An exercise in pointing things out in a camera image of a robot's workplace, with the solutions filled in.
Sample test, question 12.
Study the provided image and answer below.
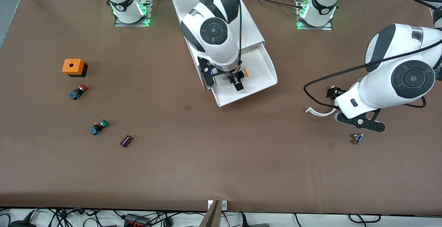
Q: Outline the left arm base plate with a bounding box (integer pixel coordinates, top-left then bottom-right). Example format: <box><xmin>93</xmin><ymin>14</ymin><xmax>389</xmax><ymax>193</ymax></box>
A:
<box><xmin>296</xmin><ymin>11</ymin><xmax>334</xmax><ymax>31</ymax></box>

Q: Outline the red push button switch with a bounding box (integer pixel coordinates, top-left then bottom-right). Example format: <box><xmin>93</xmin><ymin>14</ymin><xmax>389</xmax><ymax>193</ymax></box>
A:
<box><xmin>68</xmin><ymin>84</ymin><xmax>88</xmax><ymax>100</ymax></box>

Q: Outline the orange button enclosure box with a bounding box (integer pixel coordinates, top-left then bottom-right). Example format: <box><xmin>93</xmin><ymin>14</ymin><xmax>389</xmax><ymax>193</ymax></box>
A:
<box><xmin>62</xmin><ymin>59</ymin><xmax>88</xmax><ymax>78</ymax></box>

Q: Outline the black tabletop cable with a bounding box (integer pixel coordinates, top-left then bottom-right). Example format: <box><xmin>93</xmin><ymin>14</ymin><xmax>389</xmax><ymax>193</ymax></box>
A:
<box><xmin>238</xmin><ymin>0</ymin><xmax>304</xmax><ymax>9</ymax></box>

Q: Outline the white drawer cabinet housing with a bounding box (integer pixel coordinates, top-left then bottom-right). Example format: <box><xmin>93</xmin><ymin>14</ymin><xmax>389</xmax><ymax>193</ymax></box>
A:
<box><xmin>172</xmin><ymin>0</ymin><xmax>266</xmax><ymax>91</ymax></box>

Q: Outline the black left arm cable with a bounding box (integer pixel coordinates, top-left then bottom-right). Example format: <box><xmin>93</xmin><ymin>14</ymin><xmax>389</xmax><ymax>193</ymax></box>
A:
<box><xmin>303</xmin><ymin>39</ymin><xmax>442</xmax><ymax>109</ymax></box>

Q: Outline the grey camera mast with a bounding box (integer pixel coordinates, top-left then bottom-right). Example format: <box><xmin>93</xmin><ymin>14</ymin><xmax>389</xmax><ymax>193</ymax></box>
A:
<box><xmin>200</xmin><ymin>200</ymin><xmax>222</xmax><ymax>227</ymax></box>

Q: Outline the black power strip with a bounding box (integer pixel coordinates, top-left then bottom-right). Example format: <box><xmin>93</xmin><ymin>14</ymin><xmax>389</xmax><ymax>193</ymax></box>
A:
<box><xmin>124</xmin><ymin>213</ymin><xmax>151</xmax><ymax>227</ymax></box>

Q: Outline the metal mounting bracket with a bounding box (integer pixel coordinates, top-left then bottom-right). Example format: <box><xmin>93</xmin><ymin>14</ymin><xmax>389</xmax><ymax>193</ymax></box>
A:
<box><xmin>207</xmin><ymin>200</ymin><xmax>228</xmax><ymax>210</ymax></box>

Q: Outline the green push button switch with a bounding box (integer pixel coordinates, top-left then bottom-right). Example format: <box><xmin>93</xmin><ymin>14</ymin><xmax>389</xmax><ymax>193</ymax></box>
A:
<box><xmin>89</xmin><ymin>120</ymin><xmax>109</xmax><ymax>136</ymax></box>

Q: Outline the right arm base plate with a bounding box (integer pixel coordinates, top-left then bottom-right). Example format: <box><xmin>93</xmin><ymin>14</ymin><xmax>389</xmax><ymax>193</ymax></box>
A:
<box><xmin>114</xmin><ymin>0</ymin><xmax>153</xmax><ymax>27</ymax></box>

